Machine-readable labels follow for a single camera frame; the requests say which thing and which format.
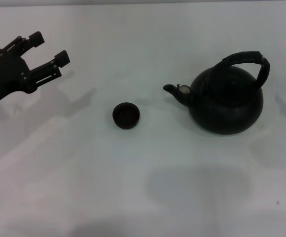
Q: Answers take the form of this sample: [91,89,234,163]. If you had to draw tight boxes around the small dark brown teacup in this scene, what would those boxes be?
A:
[112,102,141,130]

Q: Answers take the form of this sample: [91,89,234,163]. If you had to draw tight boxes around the black round teapot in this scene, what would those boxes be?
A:
[162,51,271,135]

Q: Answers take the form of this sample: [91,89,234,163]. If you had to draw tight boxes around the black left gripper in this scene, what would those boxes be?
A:
[0,31,71,110]

